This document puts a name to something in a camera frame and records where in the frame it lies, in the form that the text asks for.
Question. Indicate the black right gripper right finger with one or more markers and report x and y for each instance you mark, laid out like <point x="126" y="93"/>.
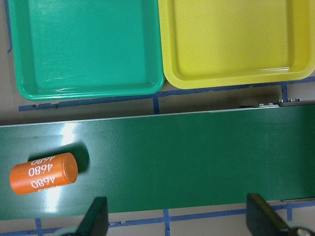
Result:
<point x="262" y="220"/>

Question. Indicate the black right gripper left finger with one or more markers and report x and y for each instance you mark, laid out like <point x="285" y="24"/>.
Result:
<point x="94" y="223"/>

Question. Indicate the yellow plastic tray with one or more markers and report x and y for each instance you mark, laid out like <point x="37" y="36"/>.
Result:
<point x="216" y="43"/>

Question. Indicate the green conveyor belt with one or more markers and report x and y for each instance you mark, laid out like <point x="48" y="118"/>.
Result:
<point x="166" y="161"/>

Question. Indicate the orange cylinder labelled 4680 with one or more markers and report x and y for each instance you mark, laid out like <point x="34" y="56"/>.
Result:
<point x="44" y="173"/>

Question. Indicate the green plastic tray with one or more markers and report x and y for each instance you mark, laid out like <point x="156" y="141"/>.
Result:
<point x="68" y="49"/>

